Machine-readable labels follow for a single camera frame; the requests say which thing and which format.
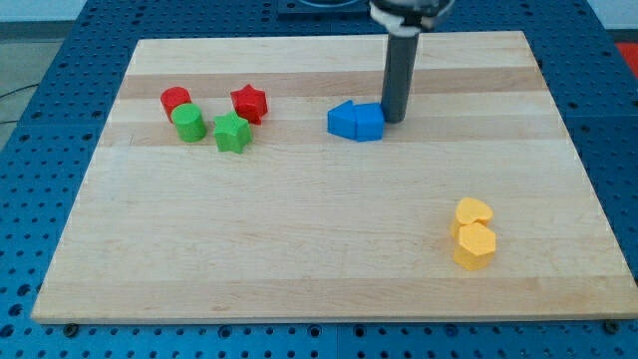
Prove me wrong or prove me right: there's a blue triangle block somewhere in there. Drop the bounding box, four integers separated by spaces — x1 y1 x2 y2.
327 100 356 140

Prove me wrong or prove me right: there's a blue cube block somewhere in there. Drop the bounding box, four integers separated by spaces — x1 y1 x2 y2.
354 103 385 142

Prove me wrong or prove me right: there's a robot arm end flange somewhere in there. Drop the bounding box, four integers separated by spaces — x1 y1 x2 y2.
369 0 456 37

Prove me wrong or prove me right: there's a green star block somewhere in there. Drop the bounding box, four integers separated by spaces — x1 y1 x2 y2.
213 112 252 154

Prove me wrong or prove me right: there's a red star block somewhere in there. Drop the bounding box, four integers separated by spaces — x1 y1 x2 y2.
230 84 268 125

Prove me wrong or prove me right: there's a light wooden board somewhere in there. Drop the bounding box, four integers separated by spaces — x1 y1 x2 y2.
32 31 637 324

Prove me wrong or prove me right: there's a green cylinder block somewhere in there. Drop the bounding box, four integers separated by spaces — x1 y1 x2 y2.
171 103 207 143

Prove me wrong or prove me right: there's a yellow heart block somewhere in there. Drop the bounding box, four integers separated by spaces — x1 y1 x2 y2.
450 196 494 238

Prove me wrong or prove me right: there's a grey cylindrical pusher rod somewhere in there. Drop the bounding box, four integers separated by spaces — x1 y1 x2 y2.
381 34 419 124

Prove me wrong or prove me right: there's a red cylinder block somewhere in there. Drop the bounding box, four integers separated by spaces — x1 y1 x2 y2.
159 87 191 123

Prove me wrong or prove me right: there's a yellow pentagon block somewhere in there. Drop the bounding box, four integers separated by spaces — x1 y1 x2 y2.
453 222 497 271

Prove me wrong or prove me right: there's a black cable on floor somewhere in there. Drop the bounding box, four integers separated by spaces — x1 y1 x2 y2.
0 83 40 126

